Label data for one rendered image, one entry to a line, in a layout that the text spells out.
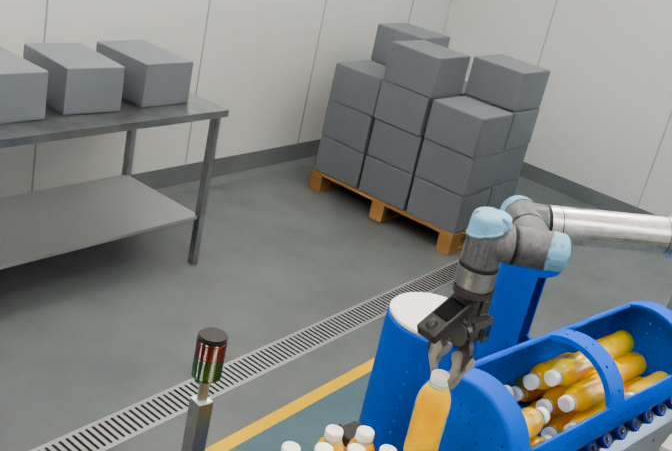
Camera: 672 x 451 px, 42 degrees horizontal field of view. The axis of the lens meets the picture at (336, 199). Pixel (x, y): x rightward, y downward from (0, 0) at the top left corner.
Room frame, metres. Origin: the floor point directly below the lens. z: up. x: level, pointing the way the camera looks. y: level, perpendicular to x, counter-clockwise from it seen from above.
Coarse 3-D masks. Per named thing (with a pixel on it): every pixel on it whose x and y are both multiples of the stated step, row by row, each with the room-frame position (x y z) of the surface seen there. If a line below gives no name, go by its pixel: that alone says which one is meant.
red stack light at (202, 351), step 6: (198, 342) 1.54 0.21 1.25; (198, 348) 1.53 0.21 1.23; (204, 348) 1.53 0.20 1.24; (210, 348) 1.53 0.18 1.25; (216, 348) 1.53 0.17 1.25; (222, 348) 1.54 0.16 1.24; (198, 354) 1.53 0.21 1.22; (204, 354) 1.53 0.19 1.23; (210, 354) 1.53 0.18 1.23; (216, 354) 1.53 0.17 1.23; (222, 354) 1.54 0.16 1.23; (204, 360) 1.53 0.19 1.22; (210, 360) 1.53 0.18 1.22; (216, 360) 1.53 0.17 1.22
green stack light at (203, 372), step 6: (198, 360) 1.53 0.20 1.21; (222, 360) 1.55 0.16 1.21; (192, 366) 1.55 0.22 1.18; (198, 366) 1.53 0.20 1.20; (204, 366) 1.53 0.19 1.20; (210, 366) 1.53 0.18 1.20; (216, 366) 1.53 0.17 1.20; (222, 366) 1.55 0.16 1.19; (192, 372) 1.54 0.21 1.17; (198, 372) 1.53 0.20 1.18; (204, 372) 1.52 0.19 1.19; (210, 372) 1.53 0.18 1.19; (216, 372) 1.53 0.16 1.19; (198, 378) 1.53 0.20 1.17; (204, 378) 1.53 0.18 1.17; (210, 378) 1.53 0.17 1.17; (216, 378) 1.54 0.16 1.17
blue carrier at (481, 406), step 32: (608, 320) 2.34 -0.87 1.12; (640, 320) 2.29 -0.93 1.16; (512, 352) 1.85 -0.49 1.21; (544, 352) 2.11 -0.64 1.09; (640, 352) 2.27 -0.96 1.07; (480, 384) 1.63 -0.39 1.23; (512, 384) 2.00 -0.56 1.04; (608, 384) 1.85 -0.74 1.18; (448, 416) 1.66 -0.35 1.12; (480, 416) 1.61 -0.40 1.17; (512, 416) 1.59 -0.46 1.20; (608, 416) 1.83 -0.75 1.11; (448, 448) 1.64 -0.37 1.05; (480, 448) 1.59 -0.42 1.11; (512, 448) 1.55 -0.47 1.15; (544, 448) 1.63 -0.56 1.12; (576, 448) 1.76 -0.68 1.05
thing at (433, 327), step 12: (456, 300) 1.48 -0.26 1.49; (468, 300) 1.48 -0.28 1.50; (432, 312) 1.46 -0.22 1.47; (444, 312) 1.46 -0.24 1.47; (456, 312) 1.46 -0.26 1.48; (468, 312) 1.47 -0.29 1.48; (420, 324) 1.44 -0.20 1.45; (432, 324) 1.43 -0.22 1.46; (444, 324) 1.43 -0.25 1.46; (456, 324) 1.45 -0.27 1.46; (432, 336) 1.41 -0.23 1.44
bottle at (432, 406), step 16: (432, 384) 1.48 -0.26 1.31; (416, 400) 1.48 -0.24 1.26; (432, 400) 1.46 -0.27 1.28; (448, 400) 1.47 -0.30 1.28; (416, 416) 1.47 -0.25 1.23; (432, 416) 1.45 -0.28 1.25; (416, 432) 1.46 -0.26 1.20; (432, 432) 1.45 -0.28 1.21; (416, 448) 1.46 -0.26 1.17; (432, 448) 1.46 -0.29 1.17
